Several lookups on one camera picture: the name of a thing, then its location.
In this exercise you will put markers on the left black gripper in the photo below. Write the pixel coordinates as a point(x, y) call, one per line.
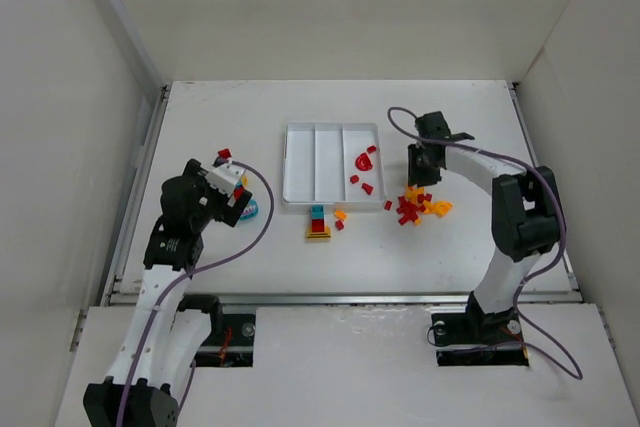
point(240, 204)

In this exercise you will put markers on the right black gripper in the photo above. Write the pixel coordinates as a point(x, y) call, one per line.
point(423, 165)

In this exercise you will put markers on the red arch lego piece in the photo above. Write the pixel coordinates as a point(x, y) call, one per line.
point(363, 162)

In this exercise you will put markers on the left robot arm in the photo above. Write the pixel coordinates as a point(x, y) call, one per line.
point(143, 385)

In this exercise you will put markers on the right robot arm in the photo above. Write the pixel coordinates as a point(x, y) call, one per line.
point(527, 220)

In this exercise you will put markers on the red orange lego pile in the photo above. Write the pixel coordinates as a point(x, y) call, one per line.
point(414, 204)

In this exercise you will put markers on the red teal yellow duplo tower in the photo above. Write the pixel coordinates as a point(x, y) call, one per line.
point(224, 153)

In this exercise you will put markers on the teal frog duplo piece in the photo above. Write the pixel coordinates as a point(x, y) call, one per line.
point(250, 211)

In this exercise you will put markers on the white three-compartment tray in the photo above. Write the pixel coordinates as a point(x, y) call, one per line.
point(319, 160)

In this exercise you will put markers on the orange lego brick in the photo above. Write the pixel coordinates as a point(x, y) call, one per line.
point(340, 215)

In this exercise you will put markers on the teal red yellow duplo stack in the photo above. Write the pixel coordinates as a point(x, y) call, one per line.
point(317, 230)

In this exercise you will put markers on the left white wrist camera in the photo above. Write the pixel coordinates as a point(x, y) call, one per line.
point(225, 176)

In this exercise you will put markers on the aluminium front rail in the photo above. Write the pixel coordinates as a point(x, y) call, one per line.
point(339, 299)

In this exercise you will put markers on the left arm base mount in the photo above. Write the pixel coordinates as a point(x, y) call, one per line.
point(230, 343)

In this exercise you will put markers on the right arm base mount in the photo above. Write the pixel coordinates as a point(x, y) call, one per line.
point(461, 340)

